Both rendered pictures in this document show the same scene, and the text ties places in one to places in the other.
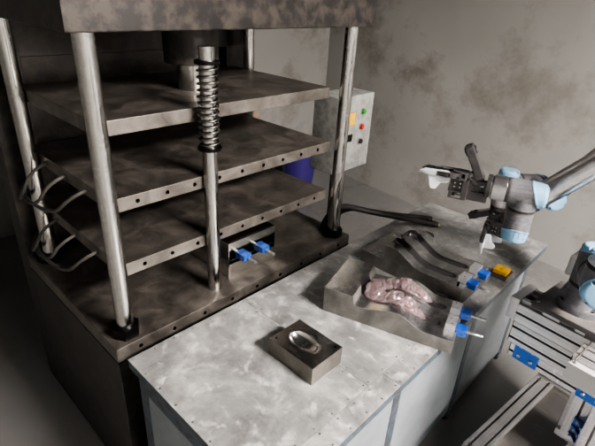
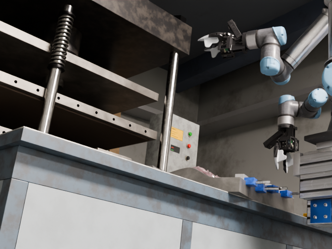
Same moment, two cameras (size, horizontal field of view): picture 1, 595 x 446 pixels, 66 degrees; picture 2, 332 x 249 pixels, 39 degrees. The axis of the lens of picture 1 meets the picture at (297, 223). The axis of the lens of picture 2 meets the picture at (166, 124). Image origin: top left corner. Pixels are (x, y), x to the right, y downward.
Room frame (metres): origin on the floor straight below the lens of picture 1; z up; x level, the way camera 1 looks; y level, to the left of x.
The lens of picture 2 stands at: (-0.42, -0.46, 0.46)
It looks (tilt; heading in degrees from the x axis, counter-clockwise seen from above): 19 degrees up; 6
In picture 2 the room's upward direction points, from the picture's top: 7 degrees clockwise
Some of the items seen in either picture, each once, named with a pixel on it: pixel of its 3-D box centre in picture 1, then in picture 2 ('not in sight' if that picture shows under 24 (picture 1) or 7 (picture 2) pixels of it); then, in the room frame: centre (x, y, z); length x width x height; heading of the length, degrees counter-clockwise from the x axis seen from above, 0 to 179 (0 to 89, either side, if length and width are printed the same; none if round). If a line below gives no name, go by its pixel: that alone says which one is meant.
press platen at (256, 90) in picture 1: (185, 91); (49, 78); (2.01, 0.51, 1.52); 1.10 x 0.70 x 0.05; 137
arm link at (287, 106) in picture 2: (506, 182); (286, 107); (1.68, -0.80, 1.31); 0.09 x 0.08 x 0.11; 95
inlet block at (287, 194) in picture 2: (485, 275); (287, 194); (1.67, -0.81, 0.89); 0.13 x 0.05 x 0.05; 47
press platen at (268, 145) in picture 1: (189, 148); (42, 118); (2.01, 0.51, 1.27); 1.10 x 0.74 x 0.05; 137
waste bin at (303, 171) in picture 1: (300, 159); not in sight; (4.86, 0.01, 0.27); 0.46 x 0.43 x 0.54; 130
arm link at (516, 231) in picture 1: (517, 221); (271, 61); (1.27, -0.67, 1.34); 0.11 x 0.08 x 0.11; 156
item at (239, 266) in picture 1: (218, 231); not in sight; (1.96, 0.38, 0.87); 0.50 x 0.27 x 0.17; 47
